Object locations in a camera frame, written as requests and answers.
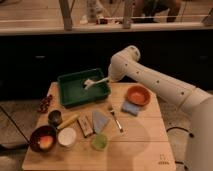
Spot green plastic tray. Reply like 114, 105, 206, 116
57, 68, 111, 108

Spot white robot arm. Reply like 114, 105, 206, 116
108, 45, 213, 171

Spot metal fork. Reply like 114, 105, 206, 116
108, 106, 123, 133

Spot blue sponge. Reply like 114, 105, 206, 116
121, 101, 140, 116

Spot orange bowl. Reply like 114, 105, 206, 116
126, 85, 151, 106

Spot light blue cloth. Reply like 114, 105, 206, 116
92, 111, 109, 134

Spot brown wooden block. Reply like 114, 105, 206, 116
78, 116, 93, 137

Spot green plastic cup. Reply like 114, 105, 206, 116
91, 134, 108, 151

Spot dark metal cup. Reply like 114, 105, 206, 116
48, 110, 62, 126

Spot white round lid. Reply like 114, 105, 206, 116
58, 128, 77, 147

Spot red grape bunch toy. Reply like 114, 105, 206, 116
38, 95, 53, 113

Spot dark brown bowl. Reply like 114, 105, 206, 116
29, 125, 56, 153

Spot orange peach toy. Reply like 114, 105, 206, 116
39, 136, 53, 150

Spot person in background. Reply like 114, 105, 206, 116
133, 0, 182, 23

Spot black cable right floor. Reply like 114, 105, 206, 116
166, 124, 195, 138

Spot black cable floor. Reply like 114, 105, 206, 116
0, 105, 30, 150
166, 124, 195, 138

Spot black cable left floor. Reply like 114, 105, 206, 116
0, 105, 30, 150

